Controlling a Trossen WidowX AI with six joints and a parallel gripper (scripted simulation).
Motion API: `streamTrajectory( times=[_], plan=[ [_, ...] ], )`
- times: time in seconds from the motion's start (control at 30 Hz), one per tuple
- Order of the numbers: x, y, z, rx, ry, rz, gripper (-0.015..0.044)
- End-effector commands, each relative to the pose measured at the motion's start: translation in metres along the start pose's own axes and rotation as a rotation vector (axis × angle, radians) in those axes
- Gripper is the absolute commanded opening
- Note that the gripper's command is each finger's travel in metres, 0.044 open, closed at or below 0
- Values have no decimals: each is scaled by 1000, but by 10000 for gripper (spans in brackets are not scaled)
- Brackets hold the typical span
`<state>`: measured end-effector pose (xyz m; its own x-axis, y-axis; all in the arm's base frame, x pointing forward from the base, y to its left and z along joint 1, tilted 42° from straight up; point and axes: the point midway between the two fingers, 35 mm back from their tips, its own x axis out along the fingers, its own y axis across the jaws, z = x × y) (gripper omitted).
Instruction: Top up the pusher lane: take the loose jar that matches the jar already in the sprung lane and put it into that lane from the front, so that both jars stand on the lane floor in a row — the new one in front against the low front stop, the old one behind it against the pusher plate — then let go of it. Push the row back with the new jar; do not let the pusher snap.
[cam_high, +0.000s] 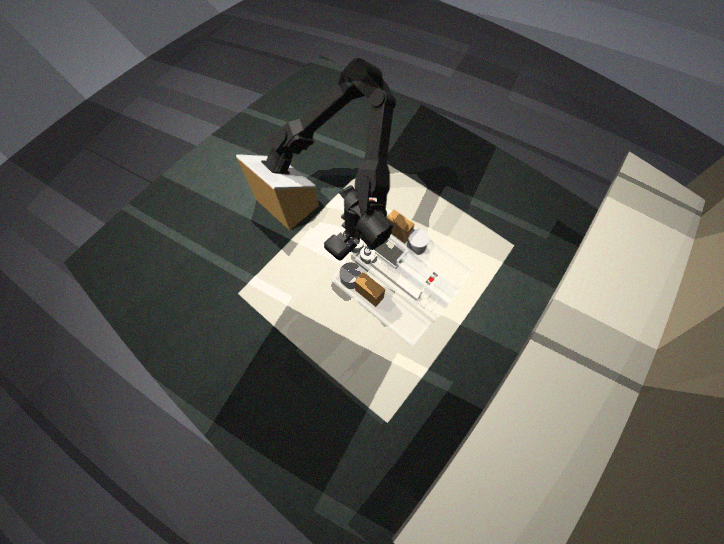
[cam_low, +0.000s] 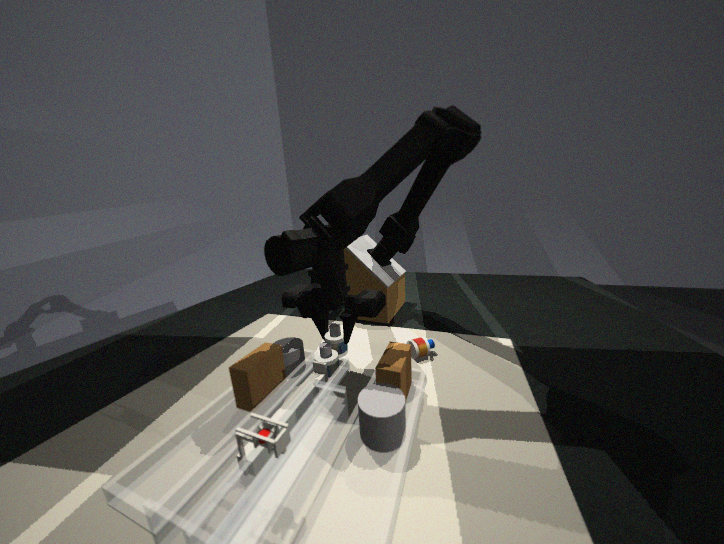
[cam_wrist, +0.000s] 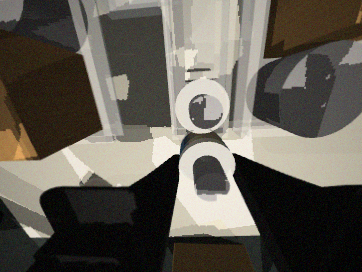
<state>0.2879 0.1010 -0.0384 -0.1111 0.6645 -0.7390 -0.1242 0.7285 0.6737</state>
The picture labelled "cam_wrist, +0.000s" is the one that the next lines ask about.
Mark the dark grey cylinder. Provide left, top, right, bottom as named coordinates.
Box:
left=253, top=40, right=362, bottom=138
left=0, top=0, right=81, bottom=52

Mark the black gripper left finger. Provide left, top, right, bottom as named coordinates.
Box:
left=39, top=154, right=179, bottom=272

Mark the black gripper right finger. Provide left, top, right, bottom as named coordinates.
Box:
left=232, top=153, right=362, bottom=272

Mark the small jar with blue cap and dark label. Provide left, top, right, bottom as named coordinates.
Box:
left=82, top=178, right=110, bottom=187

